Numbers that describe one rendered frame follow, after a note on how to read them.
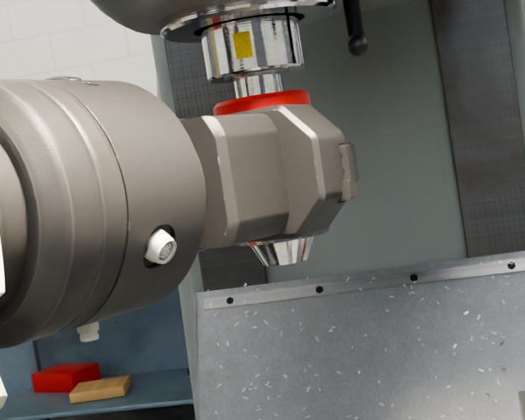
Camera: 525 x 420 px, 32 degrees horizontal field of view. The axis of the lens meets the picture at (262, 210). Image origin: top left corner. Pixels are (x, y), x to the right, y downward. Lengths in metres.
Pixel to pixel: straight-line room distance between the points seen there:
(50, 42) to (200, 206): 4.79
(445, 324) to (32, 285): 0.55
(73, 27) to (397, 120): 4.31
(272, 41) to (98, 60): 4.57
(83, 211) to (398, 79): 0.56
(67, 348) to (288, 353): 4.40
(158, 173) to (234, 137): 0.05
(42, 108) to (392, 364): 0.54
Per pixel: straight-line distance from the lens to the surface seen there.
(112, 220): 0.29
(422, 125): 0.80
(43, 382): 4.88
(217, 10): 0.40
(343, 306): 0.80
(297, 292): 0.81
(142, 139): 0.31
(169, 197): 0.31
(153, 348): 5.00
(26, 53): 5.16
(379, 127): 0.80
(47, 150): 0.28
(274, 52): 0.42
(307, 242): 0.43
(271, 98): 0.42
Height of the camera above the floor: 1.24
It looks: 3 degrees down
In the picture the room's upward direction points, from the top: 9 degrees counter-clockwise
